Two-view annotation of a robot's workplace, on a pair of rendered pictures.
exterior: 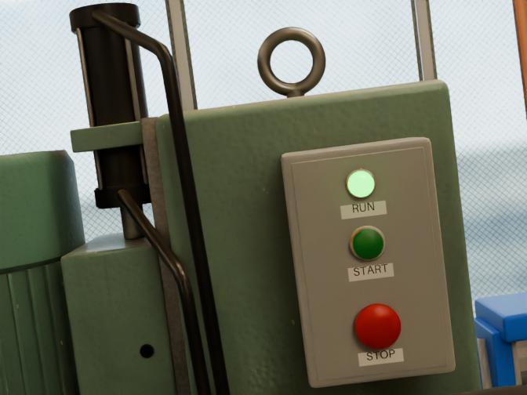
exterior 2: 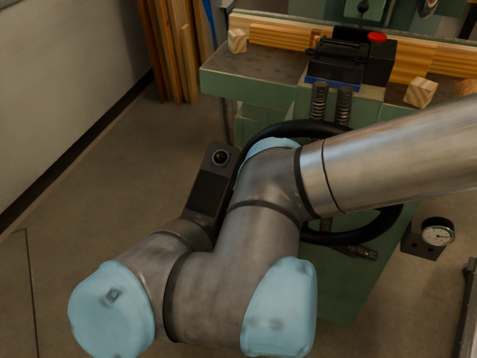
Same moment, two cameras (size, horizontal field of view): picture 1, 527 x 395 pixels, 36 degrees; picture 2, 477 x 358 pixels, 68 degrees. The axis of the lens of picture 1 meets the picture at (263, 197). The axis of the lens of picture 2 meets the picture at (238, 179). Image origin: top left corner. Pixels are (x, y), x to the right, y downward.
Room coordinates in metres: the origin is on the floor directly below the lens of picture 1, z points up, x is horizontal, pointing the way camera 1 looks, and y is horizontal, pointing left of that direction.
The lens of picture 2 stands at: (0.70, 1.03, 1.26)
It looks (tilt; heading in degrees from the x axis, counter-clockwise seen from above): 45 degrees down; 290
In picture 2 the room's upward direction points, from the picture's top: straight up
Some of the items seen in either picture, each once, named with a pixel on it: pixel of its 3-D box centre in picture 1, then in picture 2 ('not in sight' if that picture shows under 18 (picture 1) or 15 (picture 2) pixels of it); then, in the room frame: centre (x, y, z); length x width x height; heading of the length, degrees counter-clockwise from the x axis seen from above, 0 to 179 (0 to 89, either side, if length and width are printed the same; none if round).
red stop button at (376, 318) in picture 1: (378, 326); not in sight; (0.52, -0.06, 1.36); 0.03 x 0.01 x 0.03; 89
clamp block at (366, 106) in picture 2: not in sight; (340, 96); (0.71, 0.44, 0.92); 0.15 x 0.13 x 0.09; 179
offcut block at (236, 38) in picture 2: not in sight; (237, 40); (0.96, 0.30, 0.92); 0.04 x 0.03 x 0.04; 131
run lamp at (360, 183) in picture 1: (361, 183); not in sight; (0.53, -0.06, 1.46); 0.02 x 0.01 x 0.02; 89
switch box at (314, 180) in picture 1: (365, 259); not in sight; (0.56, -0.07, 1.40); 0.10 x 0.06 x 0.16; 89
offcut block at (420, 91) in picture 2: not in sight; (419, 92); (0.58, 0.39, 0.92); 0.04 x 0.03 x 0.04; 157
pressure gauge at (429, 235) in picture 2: not in sight; (436, 232); (0.45, 0.47, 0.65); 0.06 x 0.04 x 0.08; 179
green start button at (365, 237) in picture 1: (368, 244); not in sight; (0.53, -0.06, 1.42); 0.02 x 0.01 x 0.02; 89
